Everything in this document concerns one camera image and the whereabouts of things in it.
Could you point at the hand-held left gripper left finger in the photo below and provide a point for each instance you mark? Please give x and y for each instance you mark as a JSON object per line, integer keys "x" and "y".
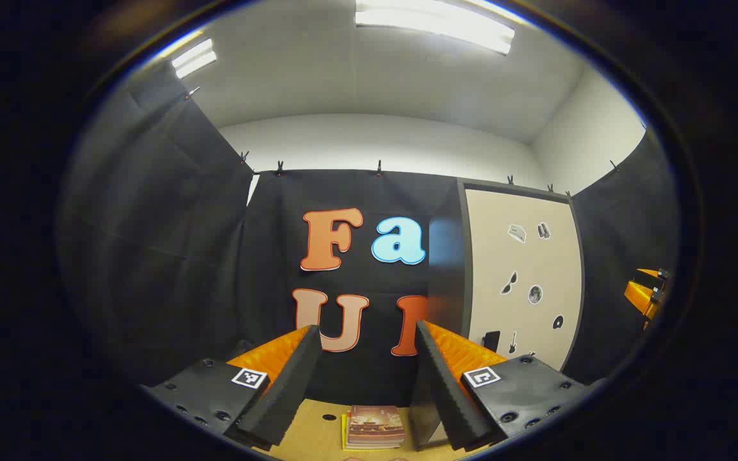
{"x": 289, "y": 384}

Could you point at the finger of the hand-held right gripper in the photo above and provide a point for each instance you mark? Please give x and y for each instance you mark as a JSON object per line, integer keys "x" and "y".
{"x": 647, "y": 274}
{"x": 639, "y": 296}

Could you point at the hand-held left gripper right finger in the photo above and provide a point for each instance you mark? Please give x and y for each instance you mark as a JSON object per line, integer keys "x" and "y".
{"x": 439, "y": 390}

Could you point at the brown printed coaster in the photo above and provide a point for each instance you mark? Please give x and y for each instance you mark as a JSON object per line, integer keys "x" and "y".
{"x": 375, "y": 424}

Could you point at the beige cabinet door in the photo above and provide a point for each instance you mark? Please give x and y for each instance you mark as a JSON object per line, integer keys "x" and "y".
{"x": 491, "y": 269}

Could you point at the black backdrop cloth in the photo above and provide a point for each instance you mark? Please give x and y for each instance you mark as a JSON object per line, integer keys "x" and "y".
{"x": 183, "y": 256}

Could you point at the row of black cloth clips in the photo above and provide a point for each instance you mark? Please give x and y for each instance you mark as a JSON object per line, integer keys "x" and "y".
{"x": 378, "y": 168}

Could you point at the large ceiling light panel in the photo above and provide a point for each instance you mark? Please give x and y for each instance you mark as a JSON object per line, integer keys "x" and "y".
{"x": 436, "y": 22}

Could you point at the small ceiling light panel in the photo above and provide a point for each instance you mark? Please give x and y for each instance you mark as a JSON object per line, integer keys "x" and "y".
{"x": 194, "y": 57}

